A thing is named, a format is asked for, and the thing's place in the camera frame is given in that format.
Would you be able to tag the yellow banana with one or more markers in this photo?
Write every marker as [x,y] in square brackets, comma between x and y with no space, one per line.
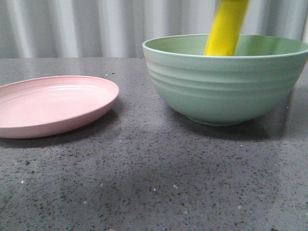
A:
[226,28]

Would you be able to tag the green ribbed bowl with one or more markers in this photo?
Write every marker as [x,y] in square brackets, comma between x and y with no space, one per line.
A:
[224,90]

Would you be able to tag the pink plate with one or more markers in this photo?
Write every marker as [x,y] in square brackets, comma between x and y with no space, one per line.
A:
[52,105]

